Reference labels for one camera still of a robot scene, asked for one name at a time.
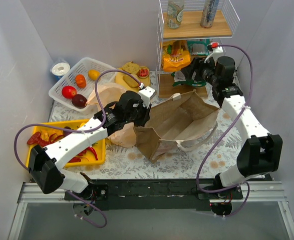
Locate orange mango gummy packet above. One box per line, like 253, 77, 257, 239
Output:
161, 40, 191, 72

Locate teal snack packet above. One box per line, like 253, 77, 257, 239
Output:
187, 38, 210, 56

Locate peach plastic grocery bag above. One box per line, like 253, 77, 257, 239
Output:
97, 82, 136, 148

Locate brown burlap tote bag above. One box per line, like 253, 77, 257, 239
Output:
135, 91, 219, 163

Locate clear glass bottle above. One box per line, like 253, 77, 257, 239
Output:
166, 0, 184, 29

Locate silver drink can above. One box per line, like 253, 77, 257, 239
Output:
200, 0, 219, 28

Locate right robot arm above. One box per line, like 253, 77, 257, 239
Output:
181, 56, 283, 194

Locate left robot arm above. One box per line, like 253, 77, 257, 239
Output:
29, 87, 155, 194

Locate green white snack packet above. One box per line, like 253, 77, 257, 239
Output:
170, 71, 206, 88

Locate bread slice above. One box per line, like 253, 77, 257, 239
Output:
123, 74, 140, 88

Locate yellow bread tray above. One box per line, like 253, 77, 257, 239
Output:
115, 61, 150, 93

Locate round bread loaf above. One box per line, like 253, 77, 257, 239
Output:
122, 61, 140, 75

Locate yellow mango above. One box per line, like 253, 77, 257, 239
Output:
88, 69, 100, 81

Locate dark red plum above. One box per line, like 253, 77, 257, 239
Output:
72, 94, 87, 108

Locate small orange pumpkin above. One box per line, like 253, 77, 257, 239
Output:
75, 74, 87, 89

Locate white plastic basket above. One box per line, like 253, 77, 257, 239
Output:
49, 57, 113, 114

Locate red chili pepper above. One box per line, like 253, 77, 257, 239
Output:
69, 146, 98, 163

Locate white tape roll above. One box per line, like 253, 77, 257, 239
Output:
51, 62, 70, 80

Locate floral table mat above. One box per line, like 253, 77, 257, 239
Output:
35, 68, 266, 180

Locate yellow bell pepper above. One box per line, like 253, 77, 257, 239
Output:
40, 128, 61, 141

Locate yellow vegetable tray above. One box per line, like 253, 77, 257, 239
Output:
27, 119, 105, 168

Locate red toy lobster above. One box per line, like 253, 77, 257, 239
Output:
27, 131, 64, 148

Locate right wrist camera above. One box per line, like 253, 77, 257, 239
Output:
204, 42, 224, 63

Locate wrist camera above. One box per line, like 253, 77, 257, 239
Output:
204, 42, 224, 63
138, 86, 156, 107

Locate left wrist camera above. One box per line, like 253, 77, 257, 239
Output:
138, 86, 156, 107

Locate white wire shelf rack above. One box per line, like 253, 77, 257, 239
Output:
156, 0, 239, 99

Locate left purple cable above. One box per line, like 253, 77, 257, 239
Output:
13, 69, 145, 229

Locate purple cable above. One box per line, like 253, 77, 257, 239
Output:
13, 69, 145, 229
195, 44, 253, 217

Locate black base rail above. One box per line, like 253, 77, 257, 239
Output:
19, 174, 287, 213

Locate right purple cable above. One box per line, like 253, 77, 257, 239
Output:
195, 44, 253, 217

